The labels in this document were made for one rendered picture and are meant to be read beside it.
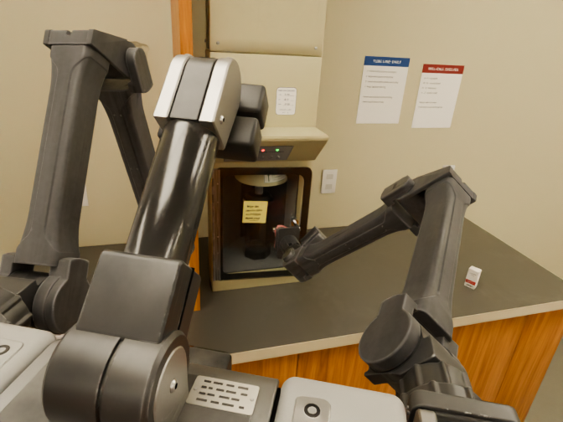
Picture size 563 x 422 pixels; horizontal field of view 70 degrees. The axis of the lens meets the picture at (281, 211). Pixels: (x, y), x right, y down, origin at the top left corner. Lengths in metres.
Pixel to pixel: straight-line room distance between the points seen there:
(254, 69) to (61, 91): 0.65
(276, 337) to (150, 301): 0.99
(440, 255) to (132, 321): 0.44
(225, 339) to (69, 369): 0.98
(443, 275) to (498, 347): 1.23
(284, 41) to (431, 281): 0.83
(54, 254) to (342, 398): 0.41
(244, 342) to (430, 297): 0.78
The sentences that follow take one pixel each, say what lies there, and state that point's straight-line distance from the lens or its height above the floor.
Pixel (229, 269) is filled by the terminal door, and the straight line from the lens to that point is 1.37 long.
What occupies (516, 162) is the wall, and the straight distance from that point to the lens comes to 2.43.
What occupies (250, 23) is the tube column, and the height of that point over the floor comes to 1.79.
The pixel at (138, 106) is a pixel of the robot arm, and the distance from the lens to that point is 0.76.
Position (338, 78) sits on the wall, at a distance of 1.74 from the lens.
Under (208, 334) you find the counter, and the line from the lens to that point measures 1.26.
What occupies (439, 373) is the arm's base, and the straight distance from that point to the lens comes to 0.45.
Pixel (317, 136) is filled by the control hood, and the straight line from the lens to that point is 1.15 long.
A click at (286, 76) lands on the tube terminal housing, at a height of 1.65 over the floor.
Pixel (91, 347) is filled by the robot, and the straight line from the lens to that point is 0.28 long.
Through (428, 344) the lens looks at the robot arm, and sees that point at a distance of 0.47.
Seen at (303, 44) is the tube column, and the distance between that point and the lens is 1.21.
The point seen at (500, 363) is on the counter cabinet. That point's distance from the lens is 1.88.
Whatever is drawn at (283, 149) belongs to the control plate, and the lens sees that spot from 1.16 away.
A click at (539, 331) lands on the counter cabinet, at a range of 1.90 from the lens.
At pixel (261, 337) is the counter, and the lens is 1.25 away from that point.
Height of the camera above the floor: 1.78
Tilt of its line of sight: 24 degrees down
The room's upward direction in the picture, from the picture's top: 4 degrees clockwise
